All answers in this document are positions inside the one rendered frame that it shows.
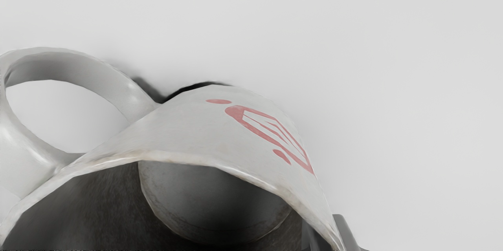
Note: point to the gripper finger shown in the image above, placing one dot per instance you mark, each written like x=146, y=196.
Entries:
x=349, y=235

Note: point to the white mug with red print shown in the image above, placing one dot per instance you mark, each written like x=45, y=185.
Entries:
x=188, y=133

